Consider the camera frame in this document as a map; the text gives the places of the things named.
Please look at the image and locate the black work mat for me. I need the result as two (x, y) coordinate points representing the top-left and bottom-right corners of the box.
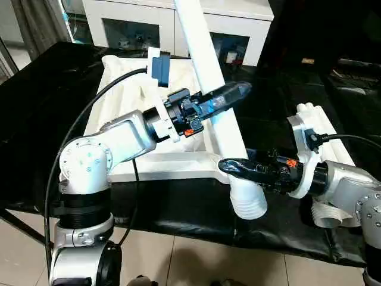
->
(0, 24), (381, 268)

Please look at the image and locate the grey curtain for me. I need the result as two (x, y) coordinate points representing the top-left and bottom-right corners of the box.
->
(12, 0), (70, 60)

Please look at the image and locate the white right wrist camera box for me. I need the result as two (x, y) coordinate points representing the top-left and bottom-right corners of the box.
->
(288, 117), (326, 163)

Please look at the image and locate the white plastic table top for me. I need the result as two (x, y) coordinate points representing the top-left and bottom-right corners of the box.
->
(83, 54), (248, 183)

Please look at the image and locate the black left wrist camera cable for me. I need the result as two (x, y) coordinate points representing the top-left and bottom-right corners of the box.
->
(45, 68), (149, 269)

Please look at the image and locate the white cabinet with glass doors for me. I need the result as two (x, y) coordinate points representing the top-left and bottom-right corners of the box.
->
(82, 0), (274, 66)

